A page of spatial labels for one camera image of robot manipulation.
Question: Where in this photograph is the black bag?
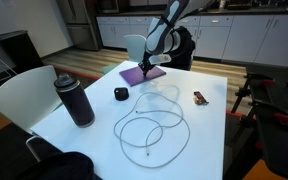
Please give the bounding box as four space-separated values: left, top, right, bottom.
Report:
15 151 95 180

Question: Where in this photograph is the pale chair with teal seat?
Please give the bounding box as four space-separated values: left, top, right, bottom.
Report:
102 34 149 76

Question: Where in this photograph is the white plastic chair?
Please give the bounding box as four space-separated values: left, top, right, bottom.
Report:
0 65 65 163

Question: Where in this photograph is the stainless steel refrigerator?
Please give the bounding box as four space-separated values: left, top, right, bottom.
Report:
56 0 103 52

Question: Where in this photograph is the black bin with grey lid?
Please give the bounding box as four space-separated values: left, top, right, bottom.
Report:
0 29 45 76

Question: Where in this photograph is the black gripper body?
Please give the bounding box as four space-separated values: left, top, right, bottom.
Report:
138 53 156 72

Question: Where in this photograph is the black robot stand platform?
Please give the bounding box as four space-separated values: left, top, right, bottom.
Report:
230 66 288 180

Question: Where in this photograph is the small black round case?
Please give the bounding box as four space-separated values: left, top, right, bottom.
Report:
113 86 130 102

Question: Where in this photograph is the pale chair holding jacket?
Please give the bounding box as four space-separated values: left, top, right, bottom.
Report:
188 53 195 72

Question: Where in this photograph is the red handled bar clamp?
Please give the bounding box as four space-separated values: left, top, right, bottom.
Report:
231 72 276 114
240 99 288 129

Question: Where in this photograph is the white charging cable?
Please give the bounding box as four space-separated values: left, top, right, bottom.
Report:
113 84 191 169

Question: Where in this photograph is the white wire frame stand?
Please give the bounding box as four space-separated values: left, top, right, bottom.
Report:
0 43 19 97

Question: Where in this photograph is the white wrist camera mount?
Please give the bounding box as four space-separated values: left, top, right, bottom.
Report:
148 53 173 65

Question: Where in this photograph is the small red keychain gadget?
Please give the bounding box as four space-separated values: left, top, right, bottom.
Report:
193 90 210 107

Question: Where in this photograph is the dark purple water bottle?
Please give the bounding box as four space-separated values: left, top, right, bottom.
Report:
53 72 96 129

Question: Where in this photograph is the white kitchen cabinet run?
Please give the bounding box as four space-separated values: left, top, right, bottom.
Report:
96 13 288 70

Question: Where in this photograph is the black jacket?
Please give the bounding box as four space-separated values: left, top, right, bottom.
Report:
163 25 197 72

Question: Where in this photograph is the purple cloth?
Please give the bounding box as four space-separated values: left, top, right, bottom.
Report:
118 65 167 88

